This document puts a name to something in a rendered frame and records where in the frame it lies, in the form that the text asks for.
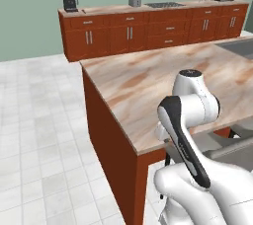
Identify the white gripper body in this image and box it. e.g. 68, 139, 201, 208
154, 121, 171, 142

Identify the red-brown island cabinet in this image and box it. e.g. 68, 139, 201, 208
81, 67, 232, 225

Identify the grey stool with black legs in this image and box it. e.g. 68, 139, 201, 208
160, 129, 253, 201

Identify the red-brown base cupboard run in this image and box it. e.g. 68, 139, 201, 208
57, 3, 250, 63

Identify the grey sink basin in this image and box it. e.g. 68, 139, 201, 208
214, 38, 253, 61

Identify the grey hob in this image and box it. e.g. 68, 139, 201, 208
143, 1, 187, 9

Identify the silver toaster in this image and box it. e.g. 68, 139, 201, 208
127, 0, 143, 8

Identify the black coffee machine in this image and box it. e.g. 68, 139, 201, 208
61, 0, 80, 13

